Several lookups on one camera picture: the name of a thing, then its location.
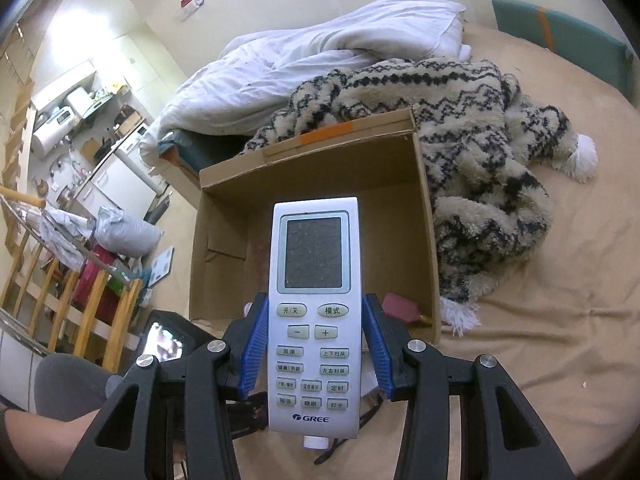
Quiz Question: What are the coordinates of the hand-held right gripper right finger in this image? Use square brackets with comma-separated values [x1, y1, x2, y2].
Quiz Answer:
[362, 294, 576, 480]

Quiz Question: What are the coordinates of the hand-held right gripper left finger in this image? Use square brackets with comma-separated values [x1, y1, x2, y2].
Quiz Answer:
[62, 292, 271, 480]

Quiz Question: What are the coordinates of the pink rectangular keychain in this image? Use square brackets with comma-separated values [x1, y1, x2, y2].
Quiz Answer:
[382, 294, 436, 326]

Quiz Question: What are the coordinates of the white remote control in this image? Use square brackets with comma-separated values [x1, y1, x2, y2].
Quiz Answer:
[267, 196, 363, 438]

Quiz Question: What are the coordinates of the black hair tie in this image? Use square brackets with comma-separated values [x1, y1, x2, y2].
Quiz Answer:
[314, 402, 383, 463]

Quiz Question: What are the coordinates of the brown cardboard box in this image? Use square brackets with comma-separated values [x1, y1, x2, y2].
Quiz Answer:
[187, 106, 442, 346]

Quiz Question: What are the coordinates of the bathroom scale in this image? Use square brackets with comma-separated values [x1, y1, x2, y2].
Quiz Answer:
[150, 246, 175, 288]

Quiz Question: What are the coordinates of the wooden railing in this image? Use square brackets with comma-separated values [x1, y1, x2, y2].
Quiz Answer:
[0, 185, 143, 376]

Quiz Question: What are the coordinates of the magenta bag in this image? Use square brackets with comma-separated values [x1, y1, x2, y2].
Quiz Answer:
[75, 245, 118, 321]

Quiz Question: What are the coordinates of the grey plastic bag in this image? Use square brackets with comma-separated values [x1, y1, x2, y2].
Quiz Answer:
[95, 206, 165, 260]

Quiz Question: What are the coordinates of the person's left leg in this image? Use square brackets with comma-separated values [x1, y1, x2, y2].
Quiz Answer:
[34, 352, 126, 421]

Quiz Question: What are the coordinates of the white hanging cloth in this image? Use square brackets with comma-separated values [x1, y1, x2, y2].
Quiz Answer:
[37, 207, 96, 268]

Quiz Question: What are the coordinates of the white base cabinet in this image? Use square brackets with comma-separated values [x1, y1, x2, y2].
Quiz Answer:
[75, 152, 161, 211]

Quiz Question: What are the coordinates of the teal padded bed panel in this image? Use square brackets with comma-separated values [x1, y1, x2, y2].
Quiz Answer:
[491, 0, 636, 96]
[157, 130, 251, 196]

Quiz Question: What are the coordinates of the white washing machine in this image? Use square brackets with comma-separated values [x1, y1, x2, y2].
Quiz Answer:
[120, 122, 156, 161]

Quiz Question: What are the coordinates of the white water heater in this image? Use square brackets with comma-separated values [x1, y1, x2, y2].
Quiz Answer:
[31, 120, 68, 158]

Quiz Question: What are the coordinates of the white range hood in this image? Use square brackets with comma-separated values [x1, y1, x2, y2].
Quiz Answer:
[67, 86, 96, 116]

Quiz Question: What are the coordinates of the white duvet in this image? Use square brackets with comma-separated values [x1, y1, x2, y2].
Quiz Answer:
[139, 0, 473, 166]

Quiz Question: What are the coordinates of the white wall cabinet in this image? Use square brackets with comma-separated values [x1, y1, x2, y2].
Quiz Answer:
[32, 67, 96, 111]

